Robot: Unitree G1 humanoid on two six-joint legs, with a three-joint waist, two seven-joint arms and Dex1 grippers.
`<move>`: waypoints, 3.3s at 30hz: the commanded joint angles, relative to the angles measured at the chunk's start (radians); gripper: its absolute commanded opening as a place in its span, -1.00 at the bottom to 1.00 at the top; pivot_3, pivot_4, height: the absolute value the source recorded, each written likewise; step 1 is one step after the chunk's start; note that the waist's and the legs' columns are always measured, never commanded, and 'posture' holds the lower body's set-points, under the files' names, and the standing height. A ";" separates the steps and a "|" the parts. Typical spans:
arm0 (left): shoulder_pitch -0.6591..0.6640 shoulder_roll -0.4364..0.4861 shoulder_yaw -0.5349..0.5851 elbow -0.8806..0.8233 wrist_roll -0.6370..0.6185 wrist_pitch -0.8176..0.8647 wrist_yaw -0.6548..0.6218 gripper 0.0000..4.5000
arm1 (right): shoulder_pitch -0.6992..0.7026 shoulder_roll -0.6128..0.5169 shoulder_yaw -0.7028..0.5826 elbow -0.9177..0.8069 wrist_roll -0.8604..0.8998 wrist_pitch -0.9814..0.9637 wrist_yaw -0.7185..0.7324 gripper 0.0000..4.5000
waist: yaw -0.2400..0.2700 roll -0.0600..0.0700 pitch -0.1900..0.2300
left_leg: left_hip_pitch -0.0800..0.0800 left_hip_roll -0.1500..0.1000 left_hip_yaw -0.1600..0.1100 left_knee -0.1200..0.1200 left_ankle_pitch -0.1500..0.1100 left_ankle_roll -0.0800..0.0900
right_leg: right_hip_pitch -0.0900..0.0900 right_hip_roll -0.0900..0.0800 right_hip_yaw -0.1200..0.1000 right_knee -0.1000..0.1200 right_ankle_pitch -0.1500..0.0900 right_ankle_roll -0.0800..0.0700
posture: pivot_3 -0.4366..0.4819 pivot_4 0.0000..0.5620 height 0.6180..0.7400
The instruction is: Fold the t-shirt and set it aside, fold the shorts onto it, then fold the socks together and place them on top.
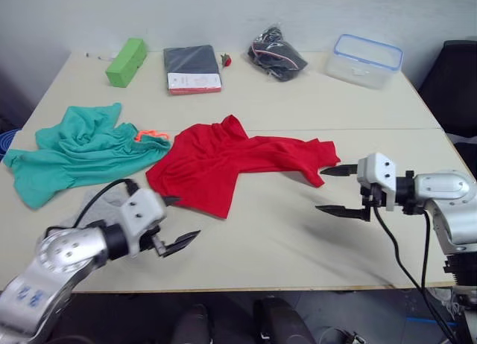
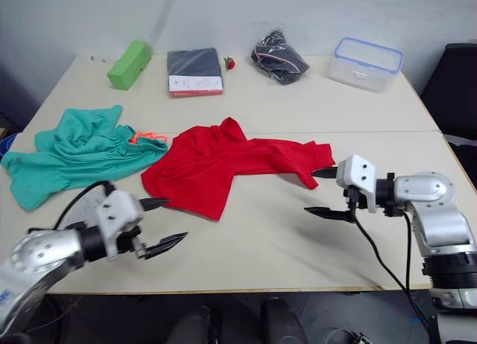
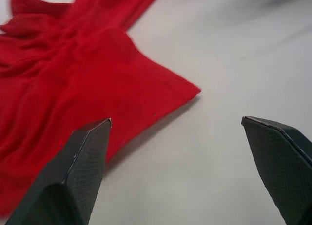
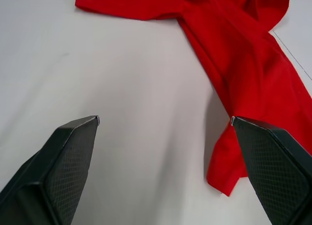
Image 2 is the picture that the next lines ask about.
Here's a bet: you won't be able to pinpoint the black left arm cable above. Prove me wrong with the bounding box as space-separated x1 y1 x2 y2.
54 180 117 230

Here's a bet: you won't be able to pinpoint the blue round object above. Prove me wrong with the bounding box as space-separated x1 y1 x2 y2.
0 132 19 159

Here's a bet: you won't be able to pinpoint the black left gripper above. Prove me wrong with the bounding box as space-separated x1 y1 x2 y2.
117 197 189 261

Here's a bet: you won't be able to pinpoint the black chair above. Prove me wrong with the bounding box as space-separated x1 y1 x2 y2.
420 42 477 191

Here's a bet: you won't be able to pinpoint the clear container with blue rim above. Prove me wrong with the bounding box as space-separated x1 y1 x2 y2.
327 36 405 94

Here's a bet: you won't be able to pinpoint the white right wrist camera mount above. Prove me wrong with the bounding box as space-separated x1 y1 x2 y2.
335 153 379 214

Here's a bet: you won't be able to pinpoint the orange shorts drawstring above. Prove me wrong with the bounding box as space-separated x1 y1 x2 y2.
130 131 167 145

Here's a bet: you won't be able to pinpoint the plastic bag of black clothing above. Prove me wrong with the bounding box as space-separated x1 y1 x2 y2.
250 23 311 86

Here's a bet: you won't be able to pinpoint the green foam block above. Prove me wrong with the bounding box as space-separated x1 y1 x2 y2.
107 40 153 91

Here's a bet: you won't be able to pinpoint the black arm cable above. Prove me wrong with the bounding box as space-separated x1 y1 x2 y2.
54 180 117 230
351 208 443 344

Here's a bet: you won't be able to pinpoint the red t-shirt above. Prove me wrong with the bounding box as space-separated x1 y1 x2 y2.
140 116 336 222

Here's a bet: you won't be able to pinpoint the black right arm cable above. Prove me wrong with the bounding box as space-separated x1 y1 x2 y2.
351 208 443 344

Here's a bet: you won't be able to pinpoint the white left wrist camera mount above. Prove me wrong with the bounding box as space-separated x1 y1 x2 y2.
94 190 146 261

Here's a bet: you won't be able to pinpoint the dark wrapped notebook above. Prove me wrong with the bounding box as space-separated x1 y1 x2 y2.
166 47 225 99

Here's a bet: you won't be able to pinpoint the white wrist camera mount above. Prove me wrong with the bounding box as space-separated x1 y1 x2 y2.
335 153 379 214
94 190 146 261

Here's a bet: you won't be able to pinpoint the green shorts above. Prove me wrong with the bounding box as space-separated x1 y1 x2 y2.
1 104 169 212

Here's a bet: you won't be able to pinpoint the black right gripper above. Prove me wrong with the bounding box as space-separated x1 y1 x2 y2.
303 166 368 223

